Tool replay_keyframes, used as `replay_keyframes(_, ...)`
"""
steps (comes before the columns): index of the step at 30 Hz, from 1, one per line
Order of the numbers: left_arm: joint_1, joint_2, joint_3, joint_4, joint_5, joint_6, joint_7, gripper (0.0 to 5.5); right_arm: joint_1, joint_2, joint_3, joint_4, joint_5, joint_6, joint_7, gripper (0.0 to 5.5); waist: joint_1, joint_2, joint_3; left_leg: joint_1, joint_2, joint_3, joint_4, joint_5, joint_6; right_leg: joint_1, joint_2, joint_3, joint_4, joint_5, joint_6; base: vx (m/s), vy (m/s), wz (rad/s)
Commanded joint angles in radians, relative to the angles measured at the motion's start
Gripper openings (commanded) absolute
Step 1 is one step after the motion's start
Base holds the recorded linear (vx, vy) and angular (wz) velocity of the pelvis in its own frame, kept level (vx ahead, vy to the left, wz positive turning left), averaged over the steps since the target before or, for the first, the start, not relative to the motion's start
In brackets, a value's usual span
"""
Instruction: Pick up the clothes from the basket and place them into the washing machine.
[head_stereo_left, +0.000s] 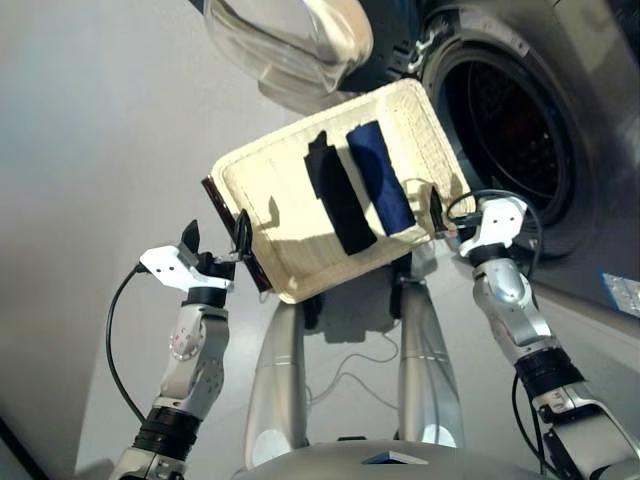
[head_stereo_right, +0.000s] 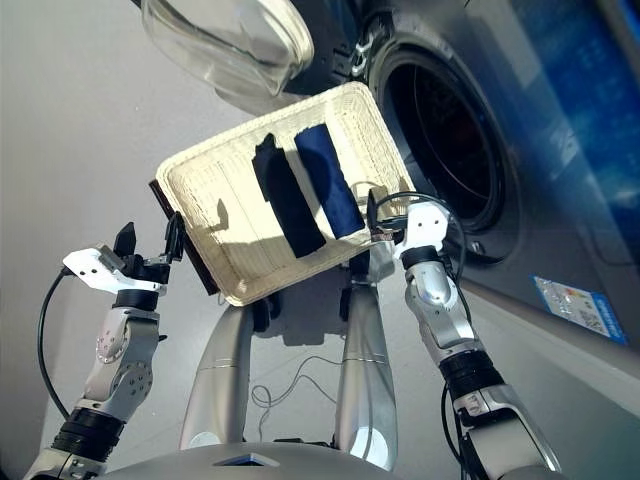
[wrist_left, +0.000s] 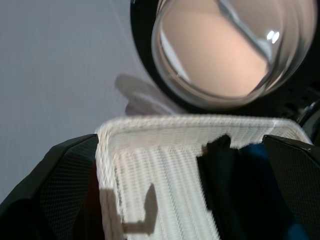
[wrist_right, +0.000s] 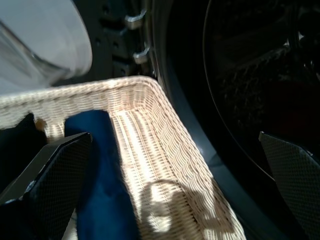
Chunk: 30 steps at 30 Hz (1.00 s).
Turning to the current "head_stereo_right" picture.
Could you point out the round washing machine door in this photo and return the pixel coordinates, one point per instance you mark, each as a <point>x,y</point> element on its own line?
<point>225,45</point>

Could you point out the blue energy label sticker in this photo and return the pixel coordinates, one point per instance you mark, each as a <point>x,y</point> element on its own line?
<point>580,310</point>

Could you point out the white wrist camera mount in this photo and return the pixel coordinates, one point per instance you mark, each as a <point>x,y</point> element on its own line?
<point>425,230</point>
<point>85,262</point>

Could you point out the silver robot leg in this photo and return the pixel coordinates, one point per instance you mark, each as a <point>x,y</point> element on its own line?
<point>220,380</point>
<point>365,380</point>

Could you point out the pale woven basket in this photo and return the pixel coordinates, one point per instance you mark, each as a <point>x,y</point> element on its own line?
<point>210,200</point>

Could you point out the grey washing machine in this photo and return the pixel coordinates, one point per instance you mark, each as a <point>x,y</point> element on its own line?
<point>550,150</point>

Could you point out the silver robot torso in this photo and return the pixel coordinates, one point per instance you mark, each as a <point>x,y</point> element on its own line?
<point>175,460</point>

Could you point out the navy blue garment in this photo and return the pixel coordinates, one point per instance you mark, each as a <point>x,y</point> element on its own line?
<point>330,185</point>

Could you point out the black garment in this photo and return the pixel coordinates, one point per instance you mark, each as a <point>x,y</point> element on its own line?
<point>290,200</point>

